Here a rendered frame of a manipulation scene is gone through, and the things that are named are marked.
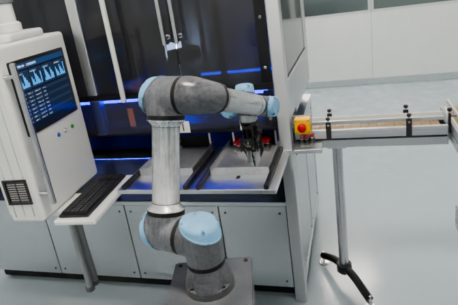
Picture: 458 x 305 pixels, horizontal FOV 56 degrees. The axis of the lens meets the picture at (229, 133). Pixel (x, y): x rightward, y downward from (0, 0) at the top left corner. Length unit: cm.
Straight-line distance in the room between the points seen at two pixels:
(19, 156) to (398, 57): 553
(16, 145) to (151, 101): 80
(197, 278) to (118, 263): 147
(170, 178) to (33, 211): 88
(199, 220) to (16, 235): 194
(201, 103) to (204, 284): 52
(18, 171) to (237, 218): 106
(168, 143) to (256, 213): 104
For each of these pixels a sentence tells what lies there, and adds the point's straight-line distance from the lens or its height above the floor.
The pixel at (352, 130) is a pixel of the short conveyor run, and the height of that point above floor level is 93.
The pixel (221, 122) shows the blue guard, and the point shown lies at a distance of 209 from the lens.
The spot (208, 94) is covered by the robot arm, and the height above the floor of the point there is 137.
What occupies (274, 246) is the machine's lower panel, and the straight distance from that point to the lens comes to 234.
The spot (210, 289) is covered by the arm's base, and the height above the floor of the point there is 83.
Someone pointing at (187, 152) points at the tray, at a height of 88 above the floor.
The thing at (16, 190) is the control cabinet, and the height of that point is 96.
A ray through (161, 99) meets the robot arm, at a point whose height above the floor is 136.
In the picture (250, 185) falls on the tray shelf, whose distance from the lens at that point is 176.
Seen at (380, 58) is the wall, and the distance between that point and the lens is 663.
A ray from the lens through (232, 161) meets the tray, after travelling 202.
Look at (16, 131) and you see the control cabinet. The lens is 193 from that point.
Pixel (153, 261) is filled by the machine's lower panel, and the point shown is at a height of 22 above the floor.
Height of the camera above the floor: 165
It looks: 19 degrees down
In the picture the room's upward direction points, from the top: 8 degrees counter-clockwise
